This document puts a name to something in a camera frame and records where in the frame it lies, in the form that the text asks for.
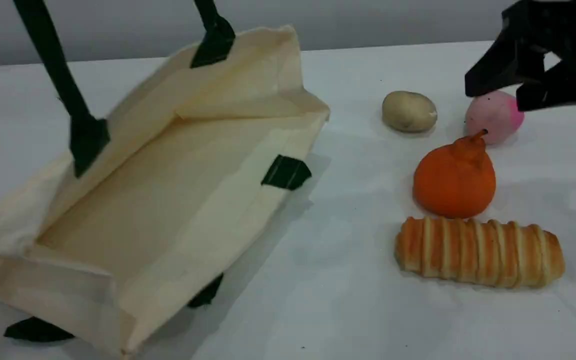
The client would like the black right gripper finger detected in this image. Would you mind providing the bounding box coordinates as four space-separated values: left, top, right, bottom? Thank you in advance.
516 62 576 112
464 32 547 98

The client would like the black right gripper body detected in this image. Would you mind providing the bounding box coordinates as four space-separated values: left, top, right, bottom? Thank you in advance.
501 0 576 72

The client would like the orange fruit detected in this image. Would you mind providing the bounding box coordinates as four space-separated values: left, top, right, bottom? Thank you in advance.
412 129 497 219

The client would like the pink peach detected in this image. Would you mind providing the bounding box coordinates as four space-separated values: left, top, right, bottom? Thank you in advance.
464 90 525 146

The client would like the beige potato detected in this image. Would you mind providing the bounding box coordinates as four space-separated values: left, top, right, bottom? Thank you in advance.
381 90 438 134

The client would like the striped bread roll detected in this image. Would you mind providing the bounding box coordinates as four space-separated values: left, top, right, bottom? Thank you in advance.
394 216 566 289

